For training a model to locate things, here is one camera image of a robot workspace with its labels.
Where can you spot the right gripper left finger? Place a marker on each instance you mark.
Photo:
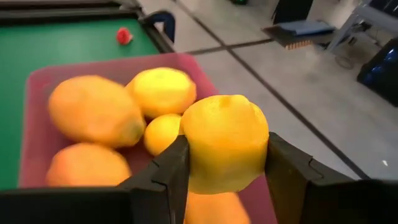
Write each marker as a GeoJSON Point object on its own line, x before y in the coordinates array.
{"type": "Point", "coordinates": [93, 205]}

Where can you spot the red toy mushroom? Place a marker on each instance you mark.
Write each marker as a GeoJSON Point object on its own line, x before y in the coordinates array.
{"type": "Point", "coordinates": [124, 35]}

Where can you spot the green table mat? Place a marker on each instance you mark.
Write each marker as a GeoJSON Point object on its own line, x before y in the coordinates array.
{"type": "Point", "coordinates": [31, 53]}

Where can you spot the black case with blue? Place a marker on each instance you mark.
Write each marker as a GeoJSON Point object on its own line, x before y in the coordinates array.
{"type": "Point", "coordinates": [379, 71]}

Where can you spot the orange toy mango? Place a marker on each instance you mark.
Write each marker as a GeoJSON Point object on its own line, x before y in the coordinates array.
{"type": "Point", "coordinates": [87, 165]}

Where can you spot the table edge clamp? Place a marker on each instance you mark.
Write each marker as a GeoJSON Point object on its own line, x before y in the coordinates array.
{"type": "Point", "coordinates": [161, 23]}

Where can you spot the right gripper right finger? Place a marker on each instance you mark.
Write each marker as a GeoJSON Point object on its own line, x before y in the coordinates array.
{"type": "Point", "coordinates": [326, 202]}

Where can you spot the yellow-orange toy lemon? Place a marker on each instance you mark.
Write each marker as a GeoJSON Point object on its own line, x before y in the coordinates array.
{"type": "Point", "coordinates": [214, 208]}

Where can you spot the red plastic bin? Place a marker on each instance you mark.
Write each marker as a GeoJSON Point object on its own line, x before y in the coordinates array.
{"type": "Point", "coordinates": [40, 140]}

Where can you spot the blue pad on stand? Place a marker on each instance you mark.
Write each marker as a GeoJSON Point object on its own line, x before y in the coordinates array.
{"type": "Point", "coordinates": [298, 32]}

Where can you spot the yellow-orange toy mango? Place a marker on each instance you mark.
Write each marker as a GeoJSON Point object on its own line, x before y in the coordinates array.
{"type": "Point", "coordinates": [94, 110]}

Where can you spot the yellow toy lemon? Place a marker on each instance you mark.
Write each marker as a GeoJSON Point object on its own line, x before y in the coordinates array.
{"type": "Point", "coordinates": [161, 133]}
{"type": "Point", "coordinates": [161, 91]}
{"type": "Point", "coordinates": [224, 140]}

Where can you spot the grey table leg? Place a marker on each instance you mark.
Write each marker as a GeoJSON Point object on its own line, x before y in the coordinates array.
{"type": "Point", "coordinates": [348, 28]}

